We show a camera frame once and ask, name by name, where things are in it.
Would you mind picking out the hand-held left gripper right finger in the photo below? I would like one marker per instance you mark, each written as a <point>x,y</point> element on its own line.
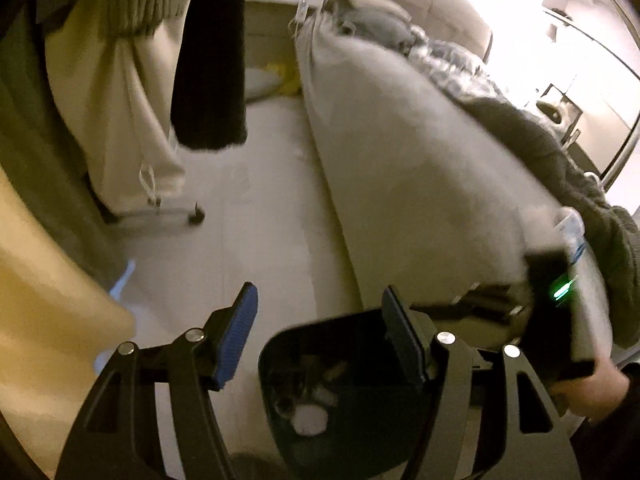
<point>402,335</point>

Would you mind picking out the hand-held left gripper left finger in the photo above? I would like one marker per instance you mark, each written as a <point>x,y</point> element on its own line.
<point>235,335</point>

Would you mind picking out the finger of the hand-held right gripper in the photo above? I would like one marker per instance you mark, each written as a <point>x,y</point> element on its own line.
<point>465,311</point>
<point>492,291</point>

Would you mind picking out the black trash bin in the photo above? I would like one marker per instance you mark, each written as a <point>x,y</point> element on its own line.
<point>360,395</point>

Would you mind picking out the person's right forearm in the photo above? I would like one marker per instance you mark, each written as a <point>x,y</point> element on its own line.
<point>615,440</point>

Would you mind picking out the person's right hand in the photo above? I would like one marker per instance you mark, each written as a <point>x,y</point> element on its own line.
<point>600,385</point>

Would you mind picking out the white crumpled paper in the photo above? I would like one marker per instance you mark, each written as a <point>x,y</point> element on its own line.
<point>307,417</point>

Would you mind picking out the grey fleece blanket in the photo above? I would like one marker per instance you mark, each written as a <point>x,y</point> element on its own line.
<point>550,160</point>

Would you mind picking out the bed with grey sheet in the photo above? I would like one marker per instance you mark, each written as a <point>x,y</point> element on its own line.
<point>410,160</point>

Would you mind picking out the yellow curtain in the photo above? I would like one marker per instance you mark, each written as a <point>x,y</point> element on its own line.
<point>45,335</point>

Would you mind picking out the blue patterned duvet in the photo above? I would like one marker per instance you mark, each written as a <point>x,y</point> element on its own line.
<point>450,65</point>

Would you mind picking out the beige hanging trousers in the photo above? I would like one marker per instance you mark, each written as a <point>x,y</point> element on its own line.
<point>125,110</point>

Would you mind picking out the sliding wardrobe door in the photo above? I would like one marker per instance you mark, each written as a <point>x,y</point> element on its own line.
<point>590,60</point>

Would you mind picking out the yellow floor item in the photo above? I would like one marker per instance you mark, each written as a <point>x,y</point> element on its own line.
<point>285,77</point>

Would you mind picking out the dark green cloth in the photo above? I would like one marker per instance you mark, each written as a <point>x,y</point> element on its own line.
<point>35,135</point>

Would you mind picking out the grey pillow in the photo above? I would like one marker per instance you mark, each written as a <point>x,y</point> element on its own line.
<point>380,25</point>

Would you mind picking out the beige upholstered headboard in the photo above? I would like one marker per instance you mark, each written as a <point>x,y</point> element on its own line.
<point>440,5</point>

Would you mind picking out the white power strip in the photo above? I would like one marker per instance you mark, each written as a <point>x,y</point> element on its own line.
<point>302,12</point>

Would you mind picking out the black frame nightstand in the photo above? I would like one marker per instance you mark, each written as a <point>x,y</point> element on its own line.
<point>557,110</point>

